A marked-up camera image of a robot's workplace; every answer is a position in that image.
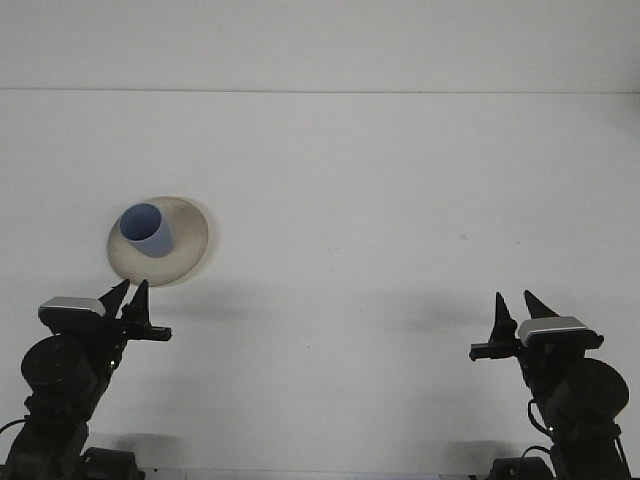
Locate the pale blue cup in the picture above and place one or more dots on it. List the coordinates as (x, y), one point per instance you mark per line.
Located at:
(150, 232)

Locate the pale round plate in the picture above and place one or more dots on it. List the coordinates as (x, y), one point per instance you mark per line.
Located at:
(182, 250)

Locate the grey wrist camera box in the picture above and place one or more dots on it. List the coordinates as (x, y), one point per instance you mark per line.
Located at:
(70, 303)
(555, 327)

